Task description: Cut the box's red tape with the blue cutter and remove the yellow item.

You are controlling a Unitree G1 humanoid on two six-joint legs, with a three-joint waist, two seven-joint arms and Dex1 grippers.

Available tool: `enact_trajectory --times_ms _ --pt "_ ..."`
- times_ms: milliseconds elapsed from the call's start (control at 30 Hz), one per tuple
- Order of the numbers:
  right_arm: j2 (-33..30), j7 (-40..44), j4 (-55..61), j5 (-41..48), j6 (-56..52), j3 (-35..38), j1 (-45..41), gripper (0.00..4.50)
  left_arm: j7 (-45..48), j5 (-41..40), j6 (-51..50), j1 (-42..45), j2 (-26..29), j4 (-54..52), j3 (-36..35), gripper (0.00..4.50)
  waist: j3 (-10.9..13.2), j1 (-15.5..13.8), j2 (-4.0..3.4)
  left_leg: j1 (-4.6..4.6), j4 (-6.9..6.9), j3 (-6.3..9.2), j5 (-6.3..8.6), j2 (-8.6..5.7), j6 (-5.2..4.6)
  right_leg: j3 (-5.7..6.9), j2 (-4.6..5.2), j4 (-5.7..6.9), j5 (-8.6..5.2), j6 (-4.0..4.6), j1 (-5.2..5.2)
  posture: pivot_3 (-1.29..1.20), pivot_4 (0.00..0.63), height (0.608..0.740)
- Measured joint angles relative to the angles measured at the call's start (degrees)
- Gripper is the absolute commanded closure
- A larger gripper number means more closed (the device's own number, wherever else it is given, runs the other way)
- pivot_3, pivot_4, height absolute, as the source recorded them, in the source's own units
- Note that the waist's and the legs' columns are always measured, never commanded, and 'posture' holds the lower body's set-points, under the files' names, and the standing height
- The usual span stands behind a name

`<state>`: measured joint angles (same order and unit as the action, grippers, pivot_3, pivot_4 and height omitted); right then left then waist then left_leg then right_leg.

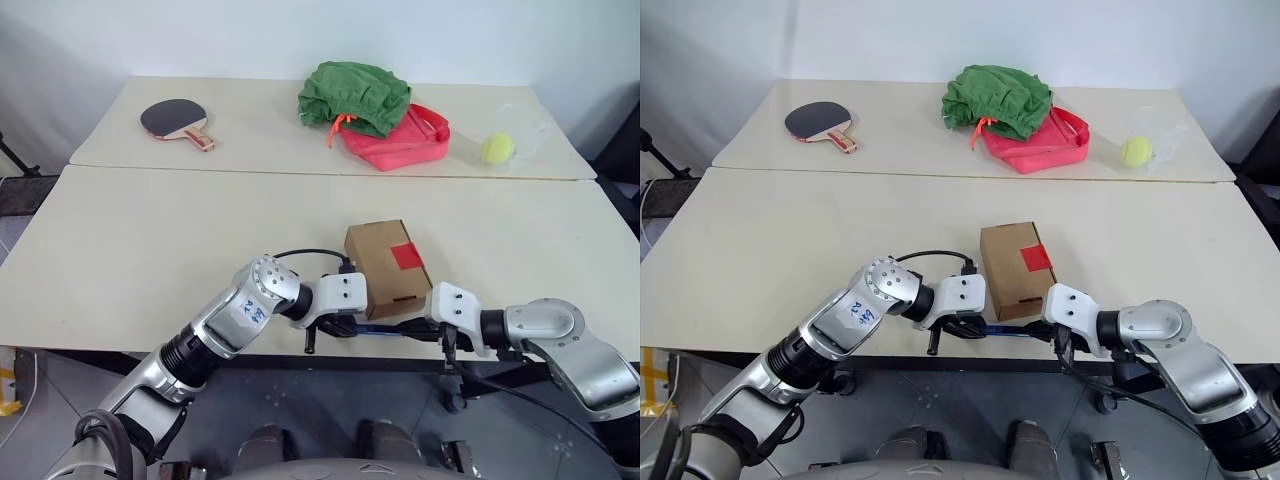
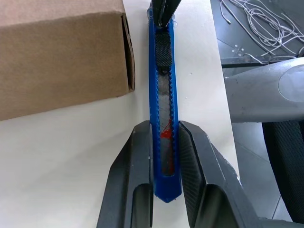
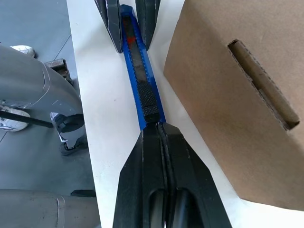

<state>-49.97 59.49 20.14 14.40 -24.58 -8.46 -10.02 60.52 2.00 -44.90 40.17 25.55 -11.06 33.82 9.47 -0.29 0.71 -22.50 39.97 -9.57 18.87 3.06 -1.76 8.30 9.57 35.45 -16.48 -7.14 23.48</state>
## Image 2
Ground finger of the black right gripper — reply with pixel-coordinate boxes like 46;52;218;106
151;0;166;27
162;0;183;27

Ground blue pen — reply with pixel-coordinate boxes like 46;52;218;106
147;7;183;204

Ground brown cardboard box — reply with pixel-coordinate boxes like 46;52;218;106
0;0;137;122

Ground black mesh panel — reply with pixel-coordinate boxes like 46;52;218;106
262;120;304;223

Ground tangled white cable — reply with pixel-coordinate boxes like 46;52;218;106
219;0;304;65

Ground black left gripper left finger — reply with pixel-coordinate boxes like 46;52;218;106
96;120;154;228

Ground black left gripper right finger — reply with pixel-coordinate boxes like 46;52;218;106
178;120;262;228

